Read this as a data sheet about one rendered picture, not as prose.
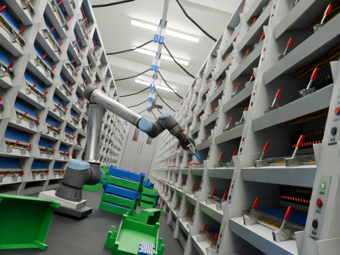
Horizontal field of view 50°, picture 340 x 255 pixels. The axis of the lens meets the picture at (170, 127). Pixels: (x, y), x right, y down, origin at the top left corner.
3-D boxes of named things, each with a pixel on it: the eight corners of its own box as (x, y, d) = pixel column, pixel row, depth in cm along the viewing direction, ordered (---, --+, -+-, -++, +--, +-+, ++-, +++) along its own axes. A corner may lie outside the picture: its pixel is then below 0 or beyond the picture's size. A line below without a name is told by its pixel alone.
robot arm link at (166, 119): (157, 117, 267) (168, 109, 266) (168, 130, 268) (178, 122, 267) (156, 119, 258) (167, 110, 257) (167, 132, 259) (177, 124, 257)
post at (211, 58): (167, 223, 339) (211, 50, 362) (166, 222, 348) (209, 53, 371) (187, 229, 340) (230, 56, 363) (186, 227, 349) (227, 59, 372)
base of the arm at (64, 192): (51, 195, 248) (55, 181, 249) (58, 193, 266) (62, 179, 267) (77, 203, 248) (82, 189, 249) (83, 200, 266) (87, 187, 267)
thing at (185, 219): (189, 240, 211) (186, 216, 213) (179, 224, 271) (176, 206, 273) (224, 235, 213) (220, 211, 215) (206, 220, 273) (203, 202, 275)
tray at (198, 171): (205, 176, 216) (203, 160, 217) (192, 174, 276) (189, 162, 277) (238, 171, 218) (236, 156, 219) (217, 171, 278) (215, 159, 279)
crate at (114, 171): (108, 173, 326) (110, 164, 327) (113, 173, 346) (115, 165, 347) (140, 181, 324) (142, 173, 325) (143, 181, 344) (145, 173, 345)
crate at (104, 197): (100, 199, 323) (103, 190, 324) (105, 198, 343) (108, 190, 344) (133, 208, 320) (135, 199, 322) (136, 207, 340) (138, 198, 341)
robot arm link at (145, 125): (82, 79, 270) (154, 120, 244) (91, 84, 282) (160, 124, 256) (74, 92, 270) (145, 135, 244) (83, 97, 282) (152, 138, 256)
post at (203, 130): (173, 238, 270) (227, 23, 292) (172, 235, 279) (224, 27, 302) (199, 244, 271) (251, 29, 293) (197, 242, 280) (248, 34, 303)
